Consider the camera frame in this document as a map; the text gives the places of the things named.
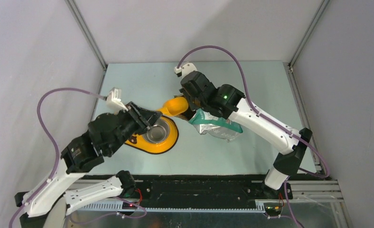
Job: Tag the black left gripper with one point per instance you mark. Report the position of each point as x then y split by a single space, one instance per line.
151 117

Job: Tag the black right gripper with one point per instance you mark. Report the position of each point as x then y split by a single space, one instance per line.
191 105

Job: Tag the yellow plastic scoop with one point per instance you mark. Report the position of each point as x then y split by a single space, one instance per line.
174 106

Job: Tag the green white pet food bag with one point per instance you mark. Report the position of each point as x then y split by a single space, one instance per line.
217 127

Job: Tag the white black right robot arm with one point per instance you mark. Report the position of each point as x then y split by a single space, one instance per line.
230 103

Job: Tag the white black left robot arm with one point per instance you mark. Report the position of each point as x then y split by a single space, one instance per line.
104 136

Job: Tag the yellow double pet bowl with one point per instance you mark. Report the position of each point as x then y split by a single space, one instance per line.
161 138

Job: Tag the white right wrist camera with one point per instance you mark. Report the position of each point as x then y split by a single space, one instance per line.
184 70

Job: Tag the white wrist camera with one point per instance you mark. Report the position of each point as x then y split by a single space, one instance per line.
184 70
114 101

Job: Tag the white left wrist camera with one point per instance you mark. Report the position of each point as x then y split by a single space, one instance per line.
114 101

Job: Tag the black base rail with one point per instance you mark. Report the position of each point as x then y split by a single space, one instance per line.
207 191

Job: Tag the aluminium frame rail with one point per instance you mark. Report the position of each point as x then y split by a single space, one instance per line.
303 192

